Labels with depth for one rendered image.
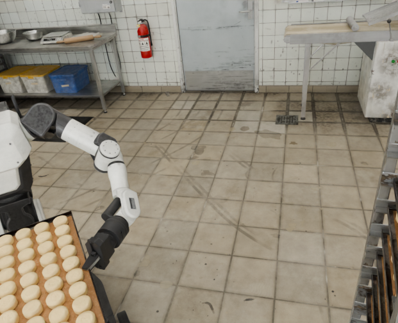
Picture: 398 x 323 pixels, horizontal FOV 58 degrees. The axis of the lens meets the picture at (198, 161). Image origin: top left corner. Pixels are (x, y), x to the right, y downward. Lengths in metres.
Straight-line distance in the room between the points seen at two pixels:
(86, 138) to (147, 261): 1.33
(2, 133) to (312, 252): 1.96
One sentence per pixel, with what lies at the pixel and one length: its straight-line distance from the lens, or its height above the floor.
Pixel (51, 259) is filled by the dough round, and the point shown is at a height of 1.02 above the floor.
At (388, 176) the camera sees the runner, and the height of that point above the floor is 1.23.
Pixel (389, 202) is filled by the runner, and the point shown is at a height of 1.15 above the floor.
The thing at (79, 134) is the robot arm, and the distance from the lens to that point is 1.44.
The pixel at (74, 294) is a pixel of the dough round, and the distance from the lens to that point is 1.12.
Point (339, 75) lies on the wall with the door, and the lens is 5.00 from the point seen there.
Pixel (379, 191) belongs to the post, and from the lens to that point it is 1.13.
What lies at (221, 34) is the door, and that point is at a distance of 4.93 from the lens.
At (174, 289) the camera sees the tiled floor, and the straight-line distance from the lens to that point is 2.37.
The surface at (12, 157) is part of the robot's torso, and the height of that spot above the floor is 1.22.
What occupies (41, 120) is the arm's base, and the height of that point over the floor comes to 1.31.
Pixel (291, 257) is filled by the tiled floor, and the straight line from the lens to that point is 2.52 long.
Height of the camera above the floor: 1.82
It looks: 31 degrees down
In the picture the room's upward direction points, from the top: 6 degrees counter-clockwise
